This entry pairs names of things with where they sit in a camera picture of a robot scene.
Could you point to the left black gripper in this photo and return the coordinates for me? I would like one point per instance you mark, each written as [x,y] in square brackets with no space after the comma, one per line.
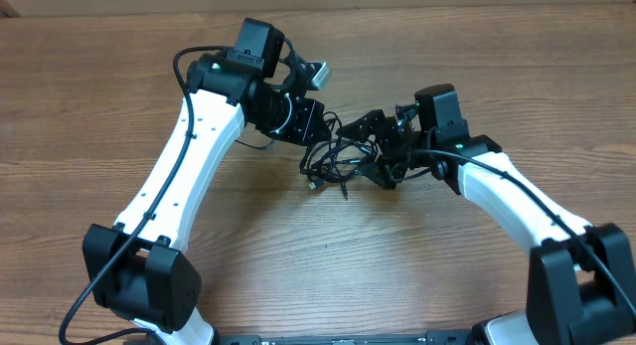
[310,111]

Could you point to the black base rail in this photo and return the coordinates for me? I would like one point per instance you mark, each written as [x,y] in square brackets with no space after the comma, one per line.
[431,337]

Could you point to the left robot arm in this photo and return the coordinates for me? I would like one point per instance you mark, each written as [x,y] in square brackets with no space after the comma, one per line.
[138,267]

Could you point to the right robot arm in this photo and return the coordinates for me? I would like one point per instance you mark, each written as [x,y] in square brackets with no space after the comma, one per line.
[581,277]

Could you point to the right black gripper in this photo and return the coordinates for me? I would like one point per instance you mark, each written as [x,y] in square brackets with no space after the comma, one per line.
[386,127]

